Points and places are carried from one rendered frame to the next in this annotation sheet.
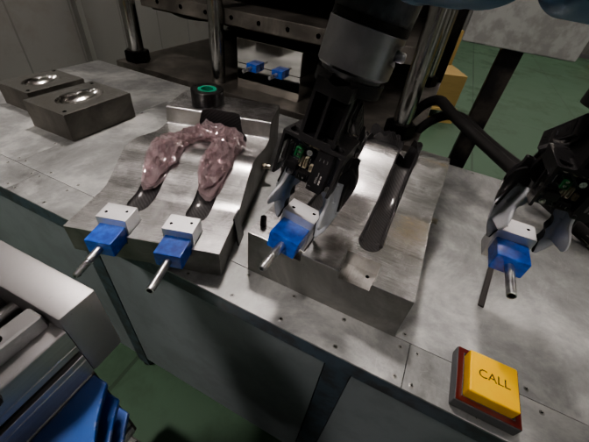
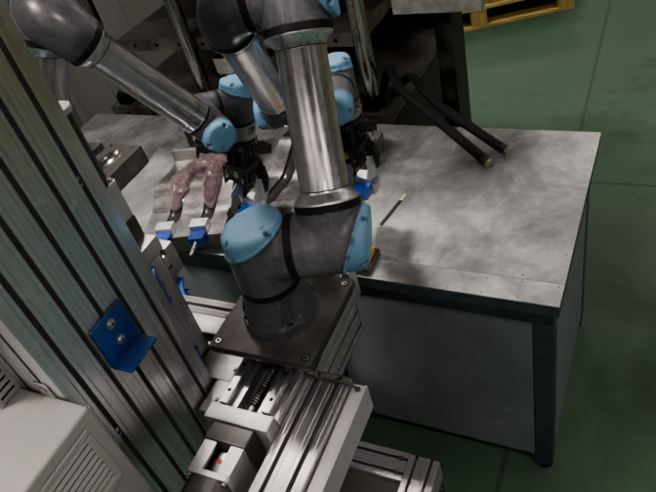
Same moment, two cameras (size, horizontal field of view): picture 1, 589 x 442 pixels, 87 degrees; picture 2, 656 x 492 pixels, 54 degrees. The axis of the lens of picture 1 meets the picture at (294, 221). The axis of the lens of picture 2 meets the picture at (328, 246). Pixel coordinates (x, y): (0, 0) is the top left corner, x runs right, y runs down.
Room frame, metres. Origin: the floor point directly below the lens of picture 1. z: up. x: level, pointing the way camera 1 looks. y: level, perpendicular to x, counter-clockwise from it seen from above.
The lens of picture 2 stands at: (-1.02, -0.52, 1.92)
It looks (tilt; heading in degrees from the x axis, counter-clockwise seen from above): 40 degrees down; 14
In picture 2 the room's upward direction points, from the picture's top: 16 degrees counter-clockwise
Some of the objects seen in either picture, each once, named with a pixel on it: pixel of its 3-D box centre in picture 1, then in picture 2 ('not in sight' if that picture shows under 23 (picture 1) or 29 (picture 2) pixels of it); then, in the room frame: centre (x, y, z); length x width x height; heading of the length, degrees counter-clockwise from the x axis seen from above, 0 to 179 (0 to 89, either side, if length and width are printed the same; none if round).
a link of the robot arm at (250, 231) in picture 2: not in sight; (262, 248); (-0.18, -0.19, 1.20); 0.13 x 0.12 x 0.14; 90
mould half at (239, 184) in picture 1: (199, 161); (202, 184); (0.58, 0.22, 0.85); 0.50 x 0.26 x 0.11; 176
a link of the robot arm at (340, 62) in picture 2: not in sight; (338, 79); (0.33, -0.31, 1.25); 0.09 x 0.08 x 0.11; 0
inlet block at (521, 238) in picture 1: (508, 261); (360, 192); (0.32, -0.30, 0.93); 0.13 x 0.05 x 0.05; 159
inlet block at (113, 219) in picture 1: (103, 244); (162, 243); (0.31, 0.29, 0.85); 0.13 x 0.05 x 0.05; 176
